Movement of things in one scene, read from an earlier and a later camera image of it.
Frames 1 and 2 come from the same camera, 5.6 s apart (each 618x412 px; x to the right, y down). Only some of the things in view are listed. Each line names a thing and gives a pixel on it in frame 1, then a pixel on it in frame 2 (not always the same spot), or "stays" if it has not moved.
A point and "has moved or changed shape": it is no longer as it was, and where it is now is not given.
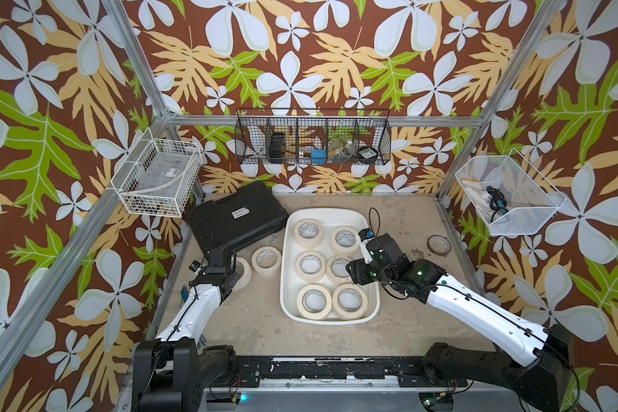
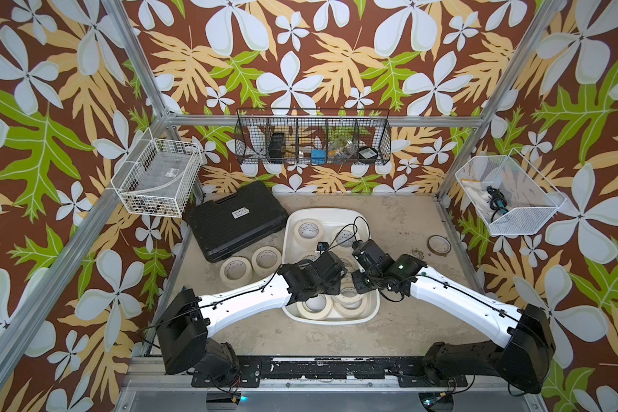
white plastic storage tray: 316,245 stays
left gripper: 233,275 to 335,285
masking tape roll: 266,261 stays
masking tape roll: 309,233 stays
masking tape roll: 344,239 stays
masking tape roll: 336,270 has moved or changed shape
